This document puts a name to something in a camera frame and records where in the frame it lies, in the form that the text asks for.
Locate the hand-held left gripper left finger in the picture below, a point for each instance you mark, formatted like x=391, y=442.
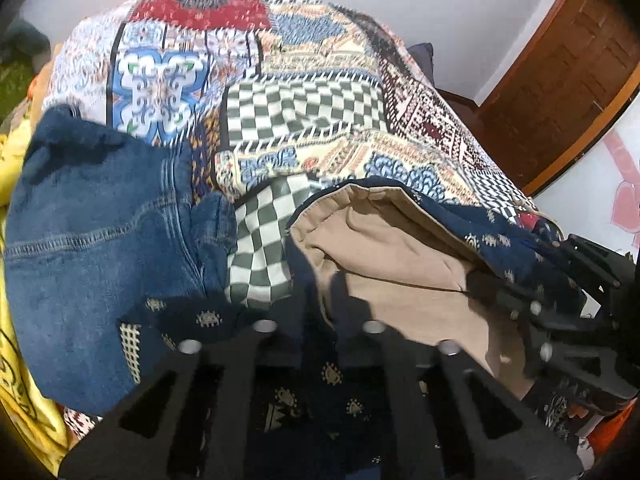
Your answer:
x=235, y=370

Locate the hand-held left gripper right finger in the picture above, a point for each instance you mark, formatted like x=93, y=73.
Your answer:
x=400, y=375

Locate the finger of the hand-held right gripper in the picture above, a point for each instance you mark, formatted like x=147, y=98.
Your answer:
x=580, y=365
x=590, y=265

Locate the navy patterned hoodie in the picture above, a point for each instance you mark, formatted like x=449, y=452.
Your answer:
x=410, y=270

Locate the orange cloth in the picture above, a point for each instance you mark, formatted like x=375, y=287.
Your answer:
x=612, y=435

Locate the wooden door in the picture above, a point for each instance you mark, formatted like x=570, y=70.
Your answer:
x=560, y=85

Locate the blue denim jeans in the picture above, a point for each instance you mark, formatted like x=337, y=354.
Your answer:
x=100, y=220

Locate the yellow cartoon blanket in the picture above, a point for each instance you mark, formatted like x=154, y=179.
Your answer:
x=20, y=385

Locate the grey bag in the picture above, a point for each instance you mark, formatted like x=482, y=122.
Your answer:
x=421, y=57

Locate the patchwork quilt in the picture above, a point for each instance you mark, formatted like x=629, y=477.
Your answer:
x=300, y=110

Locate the green cloth covered cabinet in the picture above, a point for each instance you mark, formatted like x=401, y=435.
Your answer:
x=15, y=80

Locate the grey pillow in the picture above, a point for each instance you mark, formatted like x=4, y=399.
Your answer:
x=25, y=40

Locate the wooden bed frame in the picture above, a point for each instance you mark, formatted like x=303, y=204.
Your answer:
x=460, y=105

